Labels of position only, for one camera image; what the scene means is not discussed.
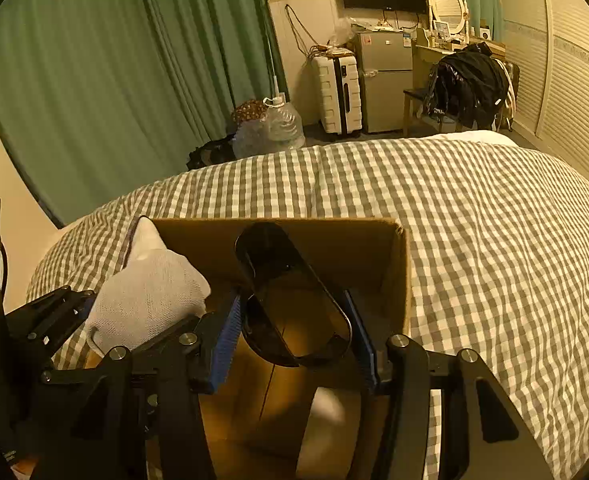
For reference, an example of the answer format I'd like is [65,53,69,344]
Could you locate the white sock purple trim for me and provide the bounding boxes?
[84,217,211,358]

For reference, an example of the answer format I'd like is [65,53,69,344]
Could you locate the small grey fridge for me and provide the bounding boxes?
[354,32,413,133]

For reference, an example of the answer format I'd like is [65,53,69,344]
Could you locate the wooden chair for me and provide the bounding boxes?
[404,58,517,132]

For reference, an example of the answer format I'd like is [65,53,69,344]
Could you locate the black sunglasses case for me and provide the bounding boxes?
[235,221,353,368]

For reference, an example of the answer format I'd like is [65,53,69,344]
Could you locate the wooden dressing table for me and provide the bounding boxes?
[411,40,506,89]

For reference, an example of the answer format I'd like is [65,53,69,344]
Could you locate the green curtain left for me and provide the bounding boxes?
[0,0,284,224]

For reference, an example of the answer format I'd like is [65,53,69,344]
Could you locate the white oval mirror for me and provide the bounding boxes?
[430,0,469,35]

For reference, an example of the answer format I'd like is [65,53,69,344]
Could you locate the grey checked bed cover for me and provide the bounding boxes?
[26,136,589,479]

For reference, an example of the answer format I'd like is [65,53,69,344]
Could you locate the white suitcase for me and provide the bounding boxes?
[311,55,361,136]

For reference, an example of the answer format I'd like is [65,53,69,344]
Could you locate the black backpack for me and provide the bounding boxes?
[422,42,510,129]

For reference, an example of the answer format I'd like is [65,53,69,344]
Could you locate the clear water jug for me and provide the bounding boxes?
[232,93,305,158]

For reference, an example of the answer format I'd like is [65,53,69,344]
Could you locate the open cardboard box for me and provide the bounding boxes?
[84,216,414,480]

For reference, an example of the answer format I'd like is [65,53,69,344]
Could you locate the white louvered wardrobe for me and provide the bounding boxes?
[501,0,589,181]

